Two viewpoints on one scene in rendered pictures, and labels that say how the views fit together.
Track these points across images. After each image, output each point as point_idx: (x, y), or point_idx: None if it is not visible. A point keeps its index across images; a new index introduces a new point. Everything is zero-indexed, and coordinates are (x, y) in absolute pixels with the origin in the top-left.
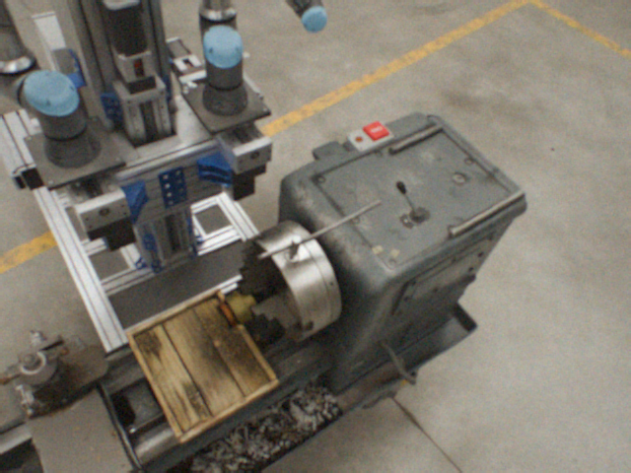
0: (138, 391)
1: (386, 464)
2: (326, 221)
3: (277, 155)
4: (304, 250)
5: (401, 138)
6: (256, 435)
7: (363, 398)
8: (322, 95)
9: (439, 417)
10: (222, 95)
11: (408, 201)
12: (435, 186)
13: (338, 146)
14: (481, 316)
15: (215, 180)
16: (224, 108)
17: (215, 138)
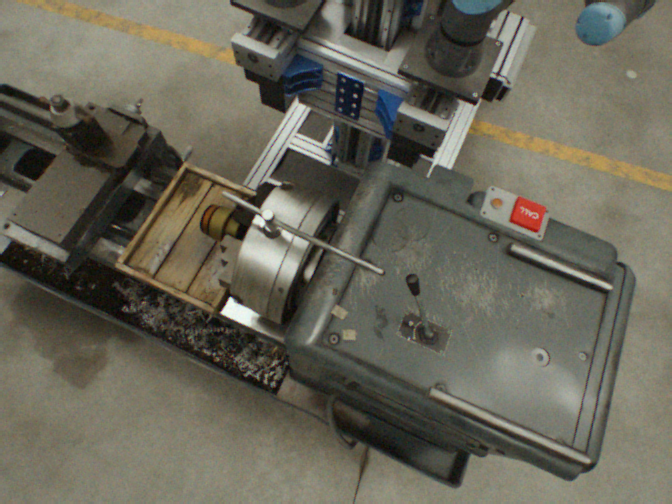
0: (153, 208)
1: (308, 461)
2: (345, 236)
3: (541, 177)
4: (289, 236)
5: (545, 250)
6: (212, 329)
7: (303, 404)
8: (655, 169)
9: (382, 490)
10: (441, 41)
11: (418, 308)
12: (497, 332)
13: (465, 187)
14: (523, 484)
15: (383, 123)
16: (434, 58)
17: (412, 83)
